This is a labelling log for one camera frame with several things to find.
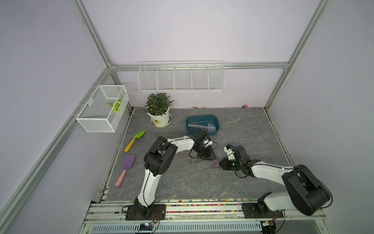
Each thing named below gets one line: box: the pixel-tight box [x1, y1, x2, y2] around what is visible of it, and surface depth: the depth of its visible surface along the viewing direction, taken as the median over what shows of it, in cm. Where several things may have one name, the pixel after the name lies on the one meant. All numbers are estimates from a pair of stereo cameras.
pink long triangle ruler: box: [181, 156, 195, 165], surface depth 93 cm
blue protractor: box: [206, 122, 217, 133], surface depth 109 cm
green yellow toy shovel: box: [123, 130, 146, 153], surface depth 101 cm
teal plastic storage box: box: [185, 114, 220, 136], surface depth 112 cm
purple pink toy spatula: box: [114, 154, 136, 187], surface depth 92 cm
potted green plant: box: [144, 92, 174, 128], surface depth 101 cm
